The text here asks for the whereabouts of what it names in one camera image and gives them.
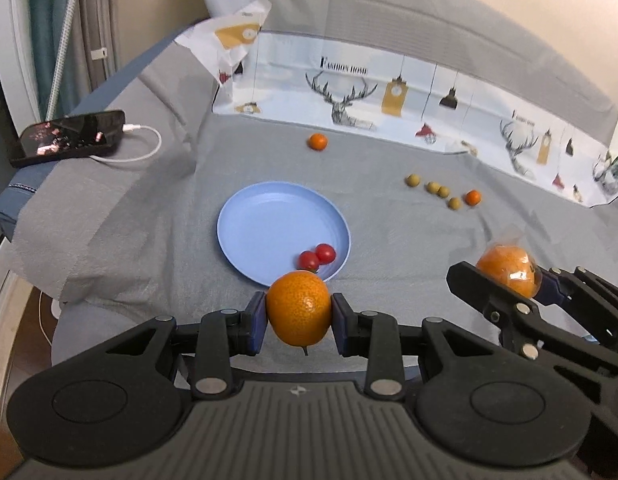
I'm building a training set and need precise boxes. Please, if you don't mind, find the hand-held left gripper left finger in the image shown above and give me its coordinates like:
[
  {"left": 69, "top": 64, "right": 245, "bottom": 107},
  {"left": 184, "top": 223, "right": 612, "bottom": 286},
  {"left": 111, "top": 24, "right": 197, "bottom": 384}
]
[{"left": 96, "top": 290, "right": 268, "bottom": 401}]

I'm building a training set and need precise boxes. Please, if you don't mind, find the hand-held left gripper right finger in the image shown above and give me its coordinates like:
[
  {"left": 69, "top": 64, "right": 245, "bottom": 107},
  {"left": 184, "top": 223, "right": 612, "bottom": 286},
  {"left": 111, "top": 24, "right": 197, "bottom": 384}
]
[{"left": 331, "top": 292, "right": 497, "bottom": 401}]

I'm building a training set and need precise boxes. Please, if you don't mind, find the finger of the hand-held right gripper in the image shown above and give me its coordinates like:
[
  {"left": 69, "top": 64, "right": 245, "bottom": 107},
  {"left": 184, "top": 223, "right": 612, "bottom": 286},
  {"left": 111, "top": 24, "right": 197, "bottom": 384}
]
[
  {"left": 536, "top": 266, "right": 618, "bottom": 326},
  {"left": 446, "top": 261, "right": 555, "bottom": 361}
]

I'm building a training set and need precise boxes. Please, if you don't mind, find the plastic orange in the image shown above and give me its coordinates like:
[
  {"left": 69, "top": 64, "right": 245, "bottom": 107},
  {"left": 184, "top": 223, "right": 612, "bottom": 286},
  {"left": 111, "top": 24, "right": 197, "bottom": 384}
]
[{"left": 476, "top": 227, "right": 540, "bottom": 300}]

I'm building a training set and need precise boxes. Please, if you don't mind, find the large bare orange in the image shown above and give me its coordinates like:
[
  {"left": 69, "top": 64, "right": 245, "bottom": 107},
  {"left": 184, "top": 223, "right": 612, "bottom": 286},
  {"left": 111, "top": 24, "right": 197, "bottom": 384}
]
[{"left": 266, "top": 270, "right": 333, "bottom": 357}]

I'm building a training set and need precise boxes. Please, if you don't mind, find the light blue plate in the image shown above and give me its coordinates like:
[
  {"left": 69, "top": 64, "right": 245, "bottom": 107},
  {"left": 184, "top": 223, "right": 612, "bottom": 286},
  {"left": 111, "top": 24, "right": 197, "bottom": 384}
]
[{"left": 217, "top": 183, "right": 352, "bottom": 284}]

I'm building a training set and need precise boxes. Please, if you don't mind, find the white deer print cloth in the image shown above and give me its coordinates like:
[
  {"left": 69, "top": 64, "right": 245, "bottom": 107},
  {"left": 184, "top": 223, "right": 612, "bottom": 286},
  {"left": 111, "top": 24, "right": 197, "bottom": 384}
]
[{"left": 175, "top": 0, "right": 618, "bottom": 208}]

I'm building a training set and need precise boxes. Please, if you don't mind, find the black smartphone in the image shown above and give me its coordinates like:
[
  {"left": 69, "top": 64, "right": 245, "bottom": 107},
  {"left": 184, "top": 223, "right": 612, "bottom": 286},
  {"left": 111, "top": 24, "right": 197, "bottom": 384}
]
[{"left": 9, "top": 109, "right": 126, "bottom": 169}]

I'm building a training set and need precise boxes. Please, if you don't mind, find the blue bed sheet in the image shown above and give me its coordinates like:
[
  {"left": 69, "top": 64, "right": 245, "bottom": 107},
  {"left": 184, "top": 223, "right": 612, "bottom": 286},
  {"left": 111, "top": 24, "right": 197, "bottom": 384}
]
[{"left": 0, "top": 35, "right": 182, "bottom": 243}]

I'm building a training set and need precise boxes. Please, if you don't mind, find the grey patterned pole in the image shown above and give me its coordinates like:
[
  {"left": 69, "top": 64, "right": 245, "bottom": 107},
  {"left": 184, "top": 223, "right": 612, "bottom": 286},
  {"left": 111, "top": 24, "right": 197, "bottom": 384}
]
[{"left": 45, "top": 0, "right": 86, "bottom": 122}]

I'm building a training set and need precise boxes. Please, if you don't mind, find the grey teal curtain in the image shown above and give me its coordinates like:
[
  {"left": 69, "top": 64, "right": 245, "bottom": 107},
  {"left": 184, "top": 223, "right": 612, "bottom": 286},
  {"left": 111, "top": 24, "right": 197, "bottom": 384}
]
[{"left": 19, "top": 0, "right": 122, "bottom": 111}]

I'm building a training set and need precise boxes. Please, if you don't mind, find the white charging cable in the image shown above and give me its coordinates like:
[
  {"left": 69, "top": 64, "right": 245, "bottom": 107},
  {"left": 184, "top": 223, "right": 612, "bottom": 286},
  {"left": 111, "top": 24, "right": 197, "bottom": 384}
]
[{"left": 89, "top": 123, "right": 163, "bottom": 165}]

